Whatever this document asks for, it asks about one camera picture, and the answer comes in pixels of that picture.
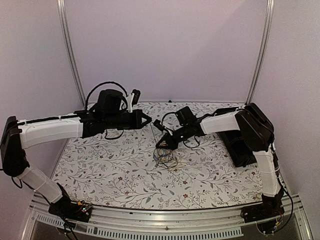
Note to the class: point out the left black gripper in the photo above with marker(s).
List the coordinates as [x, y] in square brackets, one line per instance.
[137, 123]

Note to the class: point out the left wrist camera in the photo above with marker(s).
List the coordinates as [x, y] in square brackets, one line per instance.
[136, 95]

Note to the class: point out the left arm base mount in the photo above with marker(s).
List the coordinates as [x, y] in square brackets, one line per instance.
[68, 209]

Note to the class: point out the aluminium front rail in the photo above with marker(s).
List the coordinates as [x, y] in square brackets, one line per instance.
[110, 223]

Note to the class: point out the floral table mat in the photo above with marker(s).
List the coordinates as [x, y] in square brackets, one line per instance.
[124, 169]

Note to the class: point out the right aluminium frame post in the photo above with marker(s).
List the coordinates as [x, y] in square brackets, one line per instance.
[262, 49]

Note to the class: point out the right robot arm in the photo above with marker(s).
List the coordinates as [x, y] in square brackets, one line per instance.
[266, 159]

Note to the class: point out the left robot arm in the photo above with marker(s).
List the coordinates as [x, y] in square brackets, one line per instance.
[112, 111]

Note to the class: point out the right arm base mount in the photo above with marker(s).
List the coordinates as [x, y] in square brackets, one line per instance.
[269, 208]

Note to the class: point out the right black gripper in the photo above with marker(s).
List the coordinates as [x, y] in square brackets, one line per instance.
[171, 144]

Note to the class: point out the black plastic bin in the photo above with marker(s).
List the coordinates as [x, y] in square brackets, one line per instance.
[242, 132]

